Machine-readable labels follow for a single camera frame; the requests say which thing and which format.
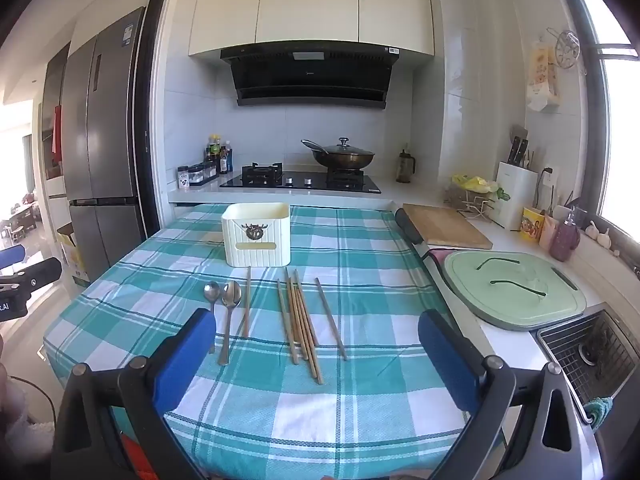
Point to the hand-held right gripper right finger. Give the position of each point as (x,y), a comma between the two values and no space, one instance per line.
(450,362)

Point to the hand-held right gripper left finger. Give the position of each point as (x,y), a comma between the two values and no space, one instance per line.
(185,360)

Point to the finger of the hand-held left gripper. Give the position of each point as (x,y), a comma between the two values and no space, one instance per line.
(37,272)
(12,255)

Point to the small metal spoon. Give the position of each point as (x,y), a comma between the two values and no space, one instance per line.
(211,290)

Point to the large metal spoon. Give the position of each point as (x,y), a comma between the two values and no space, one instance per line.
(231,294)

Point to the wooden chopstick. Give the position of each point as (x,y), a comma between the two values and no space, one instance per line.
(295,305)
(330,317)
(306,305)
(304,330)
(286,317)
(247,300)
(306,345)

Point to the cream utensil holder box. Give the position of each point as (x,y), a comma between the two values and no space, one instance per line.
(256,240)

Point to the person's left forearm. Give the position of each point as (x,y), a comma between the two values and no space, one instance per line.
(15,420)

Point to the cardboard box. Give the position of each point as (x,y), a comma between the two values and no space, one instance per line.
(72,257)

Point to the green cutting board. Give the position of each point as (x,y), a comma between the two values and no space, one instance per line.
(515,305)

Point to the pink cloth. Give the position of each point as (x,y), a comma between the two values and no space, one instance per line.
(439,260)

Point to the grey refrigerator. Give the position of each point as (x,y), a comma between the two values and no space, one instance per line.
(100,160)

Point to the wooden cutting board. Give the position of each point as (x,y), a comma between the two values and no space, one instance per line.
(445,225)

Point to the steel sink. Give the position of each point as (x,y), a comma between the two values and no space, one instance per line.
(595,345)

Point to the teal dish cloth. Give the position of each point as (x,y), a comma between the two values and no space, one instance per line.
(597,410)

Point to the teal checked tablecloth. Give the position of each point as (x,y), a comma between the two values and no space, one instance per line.
(350,240)

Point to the yellow printed cup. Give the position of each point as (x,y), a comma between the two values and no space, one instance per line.
(531,225)

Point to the pink cup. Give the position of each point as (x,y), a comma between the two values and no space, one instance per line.
(548,235)

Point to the purple soap dispenser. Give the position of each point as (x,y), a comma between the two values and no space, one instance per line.
(566,240)

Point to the dark tall cabinet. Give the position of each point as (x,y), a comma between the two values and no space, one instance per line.
(55,85)

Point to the white knife block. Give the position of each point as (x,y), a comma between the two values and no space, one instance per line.
(515,195)

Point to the yellow plastic bag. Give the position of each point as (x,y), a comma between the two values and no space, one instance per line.
(472,182)

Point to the spice jar rack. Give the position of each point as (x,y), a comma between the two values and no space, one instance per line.
(195,175)

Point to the garlic bulb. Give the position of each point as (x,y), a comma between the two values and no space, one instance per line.
(604,238)
(592,231)

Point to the glass pitcher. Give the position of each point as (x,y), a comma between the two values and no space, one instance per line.
(406,167)

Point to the dark sauce bottle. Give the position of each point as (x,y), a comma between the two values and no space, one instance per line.
(226,160)
(214,155)

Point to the dark wok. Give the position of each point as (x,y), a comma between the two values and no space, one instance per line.
(345,161)

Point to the glass wok lid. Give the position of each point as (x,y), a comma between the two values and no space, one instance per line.
(345,149)

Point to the window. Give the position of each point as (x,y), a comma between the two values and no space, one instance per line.
(620,135)

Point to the hanging printed bag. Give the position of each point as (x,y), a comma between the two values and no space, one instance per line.
(542,80)

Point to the black range hood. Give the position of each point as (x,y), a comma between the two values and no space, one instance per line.
(310,77)

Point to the round metal steamer rack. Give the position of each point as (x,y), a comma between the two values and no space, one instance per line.
(567,50)

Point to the white upper cabinets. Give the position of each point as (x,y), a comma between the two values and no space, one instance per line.
(310,5)

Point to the wall power outlet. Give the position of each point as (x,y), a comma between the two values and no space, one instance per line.
(548,172)

